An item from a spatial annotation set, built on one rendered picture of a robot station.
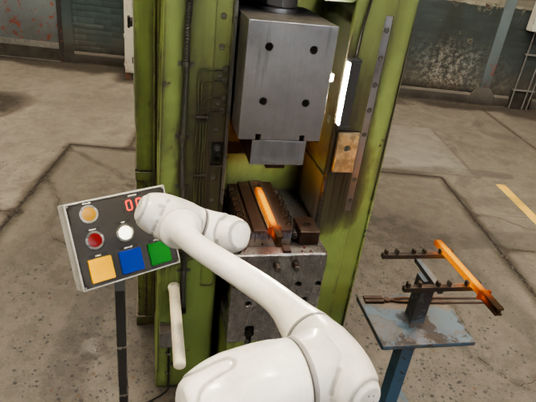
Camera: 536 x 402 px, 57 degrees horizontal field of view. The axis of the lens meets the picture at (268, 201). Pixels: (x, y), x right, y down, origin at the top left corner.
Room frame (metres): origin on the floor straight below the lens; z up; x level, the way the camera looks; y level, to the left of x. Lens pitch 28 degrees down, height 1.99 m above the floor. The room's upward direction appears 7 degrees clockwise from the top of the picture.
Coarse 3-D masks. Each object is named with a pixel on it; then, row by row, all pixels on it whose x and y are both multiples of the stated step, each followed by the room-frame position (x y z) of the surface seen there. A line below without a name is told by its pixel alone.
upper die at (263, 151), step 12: (252, 144) 1.62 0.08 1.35; (264, 144) 1.63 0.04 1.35; (276, 144) 1.65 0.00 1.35; (288, 144) 1.66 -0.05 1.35; (300, 144) 1.67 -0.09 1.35; (252, 156) 1.62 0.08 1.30; (264, 156) 1.64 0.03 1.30; (276, 156) 1.65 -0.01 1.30; (288, 156) 1.66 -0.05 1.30; (300, 156) 1.67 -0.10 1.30
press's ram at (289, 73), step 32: (256, 32) 1.62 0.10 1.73; (288, 32) 1.64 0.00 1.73; (320, 32) 1.67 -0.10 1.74; (256, 64) 1.62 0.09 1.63; (288, 64) 1.65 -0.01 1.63; (320, 64) 1.68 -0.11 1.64; (256, 96) 1.62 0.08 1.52; (288, 96) 1.65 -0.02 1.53; (320, 96) 1.68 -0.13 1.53; (256, 128) 1.62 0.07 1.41; (288, 128) 1.65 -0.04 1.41; (320, 128) 1.69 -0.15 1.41
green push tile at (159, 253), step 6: (150, 246) 1.37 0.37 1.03; (156, 246) 1.38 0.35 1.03; (162, 246) 1.39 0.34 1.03; (168, 246) 1.41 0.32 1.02; (150, 252) 1.36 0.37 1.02; (156, 252) 1.37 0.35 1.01; (162, 252) 1.38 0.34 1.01; (168, 252) 1.40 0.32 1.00; (150, 258) 1.35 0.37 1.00; (156, 258) 1.36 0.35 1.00; (162, 258) 1.37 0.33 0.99; (168, 258) 1.39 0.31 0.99; (156, 264) 1.35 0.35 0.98
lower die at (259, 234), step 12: (252, 180) 2.05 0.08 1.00; (228, 192) 1.98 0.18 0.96; (240, 192) 1.95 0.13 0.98; (252, 192) 1.95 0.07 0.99; (264, 192) 1.94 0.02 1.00; (252, 204) 1.84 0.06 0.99; (276, 204) 1.86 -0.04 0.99; (252, 216) 1.74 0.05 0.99; (264, 216) 1.73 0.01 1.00; (276, 216) 1.76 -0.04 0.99; (252, 228) 1.66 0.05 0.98; (264, 228) 1.66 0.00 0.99; (288, 228) 1.68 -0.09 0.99; (252, 240) 1.63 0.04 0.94; (264, 240) 1.65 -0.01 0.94; (288, 240) 1.67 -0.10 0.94
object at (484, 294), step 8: (440, 240) 1.81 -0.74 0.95; (448, 248) 1.75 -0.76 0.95; (448, 256) 1.70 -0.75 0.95; (456, 264) 1.64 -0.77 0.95; (464, 272) 1.59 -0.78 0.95; (472, 280) 1.54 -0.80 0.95; (472, 288) 1.52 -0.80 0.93; (480, 288) 1.50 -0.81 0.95; (480, 296) 1.47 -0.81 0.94; (488, 296) 1.45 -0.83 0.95; (488, 304) 1.43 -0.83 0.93; (496, 304) 1.41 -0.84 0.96; (496, 312) 1.39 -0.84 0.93
